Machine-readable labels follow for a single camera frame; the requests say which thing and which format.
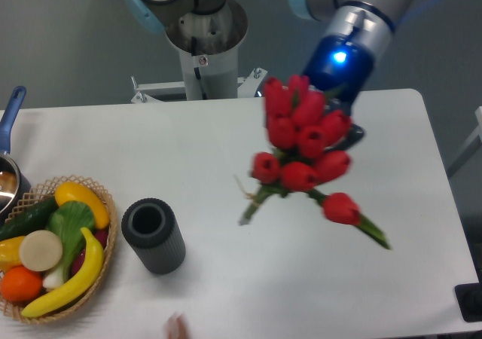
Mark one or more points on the woven wicker basket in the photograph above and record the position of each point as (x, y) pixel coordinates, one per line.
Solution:
(39, 193)

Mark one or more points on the green bok choy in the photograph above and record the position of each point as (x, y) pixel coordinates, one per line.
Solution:
(66, 222)

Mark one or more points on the yellow bell pepper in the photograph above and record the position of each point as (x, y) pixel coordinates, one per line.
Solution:
(10, 253)

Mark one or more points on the grey ribbed vase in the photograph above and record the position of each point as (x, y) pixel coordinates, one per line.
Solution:
(150, 228)

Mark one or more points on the green cucumber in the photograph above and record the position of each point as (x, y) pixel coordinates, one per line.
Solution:
(31, 219)

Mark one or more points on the blurred hand at bottom edge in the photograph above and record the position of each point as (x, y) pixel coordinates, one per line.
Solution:
(176, 328)

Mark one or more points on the yellow banana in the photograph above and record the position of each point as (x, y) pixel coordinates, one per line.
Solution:
(74, 287)

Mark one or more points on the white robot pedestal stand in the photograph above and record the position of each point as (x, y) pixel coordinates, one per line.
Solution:
(208, 47)

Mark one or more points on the beige round disc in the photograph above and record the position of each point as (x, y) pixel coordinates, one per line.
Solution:
(40, 250)

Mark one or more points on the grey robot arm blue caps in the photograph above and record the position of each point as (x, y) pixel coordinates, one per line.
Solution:
(369, 23)

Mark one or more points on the orange fruit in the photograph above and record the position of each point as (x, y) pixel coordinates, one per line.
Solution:
(20, 284)

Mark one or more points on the purple red vegetable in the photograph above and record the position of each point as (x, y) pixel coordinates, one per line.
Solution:
(102, 237)

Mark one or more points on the blue handled saucepan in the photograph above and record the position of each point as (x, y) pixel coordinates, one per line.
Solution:
(13, 183)

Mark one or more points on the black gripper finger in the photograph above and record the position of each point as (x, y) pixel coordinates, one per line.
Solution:
(349, 136)

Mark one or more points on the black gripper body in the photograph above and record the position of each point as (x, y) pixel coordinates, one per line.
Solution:
(337, 63)

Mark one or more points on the red tulip bouquet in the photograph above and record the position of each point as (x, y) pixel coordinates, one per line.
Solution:
(307, 138)

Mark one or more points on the black device at table edge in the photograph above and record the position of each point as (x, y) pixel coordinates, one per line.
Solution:
(469, 300)

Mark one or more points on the white table leg frame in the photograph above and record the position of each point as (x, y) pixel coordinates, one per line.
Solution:
(467, 149)

